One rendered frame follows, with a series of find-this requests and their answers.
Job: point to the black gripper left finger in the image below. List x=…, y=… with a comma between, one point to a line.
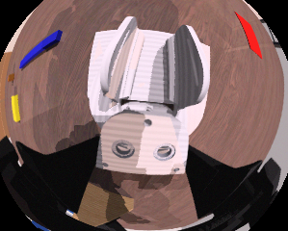
x=66, y=172

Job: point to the blue long thin bar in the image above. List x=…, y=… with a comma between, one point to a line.
x=47, y=42

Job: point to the red flat plate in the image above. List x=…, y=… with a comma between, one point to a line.
x=250, y=35

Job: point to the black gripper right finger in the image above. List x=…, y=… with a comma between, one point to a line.
x=213, y=182

